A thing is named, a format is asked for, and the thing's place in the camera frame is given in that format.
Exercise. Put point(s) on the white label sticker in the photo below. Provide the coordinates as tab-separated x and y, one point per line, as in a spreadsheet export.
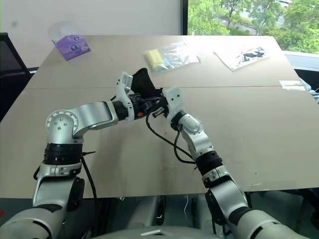
291	84

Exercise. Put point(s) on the purple tissue pack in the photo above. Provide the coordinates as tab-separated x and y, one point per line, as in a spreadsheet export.
72	47

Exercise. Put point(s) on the yellow sponge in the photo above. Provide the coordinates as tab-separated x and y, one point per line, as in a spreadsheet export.
154	57

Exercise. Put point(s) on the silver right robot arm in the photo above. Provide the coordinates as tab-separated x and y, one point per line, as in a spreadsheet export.
195	135

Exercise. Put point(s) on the grey robot torso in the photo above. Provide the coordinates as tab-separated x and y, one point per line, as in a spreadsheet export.
159	232

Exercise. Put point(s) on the black office chair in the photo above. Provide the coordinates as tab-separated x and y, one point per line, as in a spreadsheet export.
11	74

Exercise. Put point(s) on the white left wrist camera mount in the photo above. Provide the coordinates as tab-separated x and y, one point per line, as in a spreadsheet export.
122	83

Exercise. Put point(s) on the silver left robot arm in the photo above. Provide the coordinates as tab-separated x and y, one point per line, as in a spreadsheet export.
92	114

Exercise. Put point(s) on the black window frame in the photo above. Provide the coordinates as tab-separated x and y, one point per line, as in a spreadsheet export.
184	17

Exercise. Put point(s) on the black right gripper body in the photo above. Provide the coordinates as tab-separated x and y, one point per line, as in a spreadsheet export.
159	109

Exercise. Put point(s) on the white printed plastic bag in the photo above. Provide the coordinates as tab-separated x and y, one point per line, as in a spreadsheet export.
243	57

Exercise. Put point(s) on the clear plastic bag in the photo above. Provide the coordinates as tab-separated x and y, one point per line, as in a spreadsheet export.
178	56

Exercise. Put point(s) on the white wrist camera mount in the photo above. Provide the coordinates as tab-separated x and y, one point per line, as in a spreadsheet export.
122	83
173	98

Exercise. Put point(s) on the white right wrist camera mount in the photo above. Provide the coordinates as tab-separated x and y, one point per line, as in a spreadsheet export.
173	98

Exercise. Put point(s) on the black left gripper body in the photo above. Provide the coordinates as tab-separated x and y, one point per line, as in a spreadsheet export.
140	107

